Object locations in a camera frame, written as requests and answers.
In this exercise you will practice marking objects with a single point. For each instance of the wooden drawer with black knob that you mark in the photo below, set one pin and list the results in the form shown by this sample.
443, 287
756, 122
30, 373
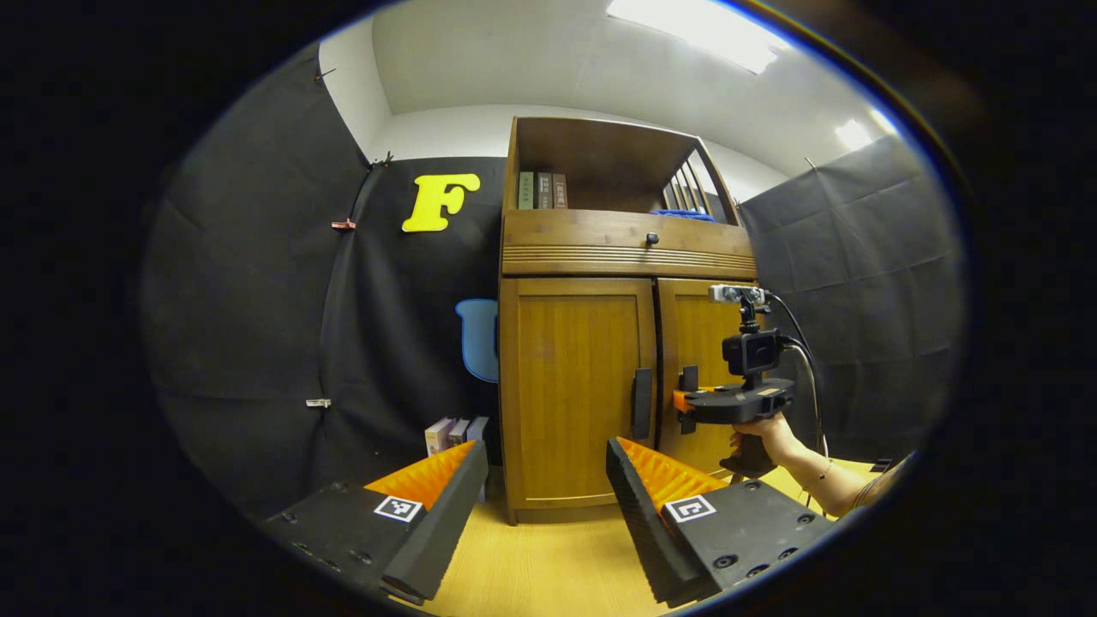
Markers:
583, 236

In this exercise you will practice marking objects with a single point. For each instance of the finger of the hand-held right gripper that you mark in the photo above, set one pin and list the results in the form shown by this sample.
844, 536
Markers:
681, 401

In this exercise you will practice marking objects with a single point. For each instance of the black backdrop cloth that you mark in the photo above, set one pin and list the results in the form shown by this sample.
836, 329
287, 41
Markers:
257, 300

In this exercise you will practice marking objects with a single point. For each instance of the wooden double-door shoe cabinet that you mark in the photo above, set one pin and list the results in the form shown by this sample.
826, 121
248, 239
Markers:
600, 257

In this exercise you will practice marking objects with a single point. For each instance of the long ceiling light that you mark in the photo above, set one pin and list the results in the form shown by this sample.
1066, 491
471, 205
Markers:
703, 30

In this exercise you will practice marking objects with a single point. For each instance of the wooden shoe cabinet door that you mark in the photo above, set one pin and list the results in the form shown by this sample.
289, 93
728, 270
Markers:
570, 386
703, 334

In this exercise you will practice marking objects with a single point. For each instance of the small ceiling light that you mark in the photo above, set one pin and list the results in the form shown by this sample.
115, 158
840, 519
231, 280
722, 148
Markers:
854, 134

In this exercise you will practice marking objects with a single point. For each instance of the dark brown book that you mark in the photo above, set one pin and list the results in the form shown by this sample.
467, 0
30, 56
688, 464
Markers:
544, 190

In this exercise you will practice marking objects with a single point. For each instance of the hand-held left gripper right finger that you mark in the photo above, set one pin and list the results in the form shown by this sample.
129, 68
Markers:
643, 523

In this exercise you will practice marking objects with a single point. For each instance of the blue folded cloth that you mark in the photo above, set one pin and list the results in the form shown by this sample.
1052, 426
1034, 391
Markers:
681, 215

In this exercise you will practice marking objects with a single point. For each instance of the reddish brown book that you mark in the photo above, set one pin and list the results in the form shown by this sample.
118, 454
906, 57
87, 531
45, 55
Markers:
560, 190

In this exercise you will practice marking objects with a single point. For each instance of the green book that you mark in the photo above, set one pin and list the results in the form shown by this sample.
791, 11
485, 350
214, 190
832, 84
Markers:
526, 190

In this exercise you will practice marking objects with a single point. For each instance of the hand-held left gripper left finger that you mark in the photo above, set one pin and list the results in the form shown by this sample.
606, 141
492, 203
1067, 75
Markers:
446, 514

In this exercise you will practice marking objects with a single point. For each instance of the white spine book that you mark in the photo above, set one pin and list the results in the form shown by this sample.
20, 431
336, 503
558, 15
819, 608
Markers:
478, 428

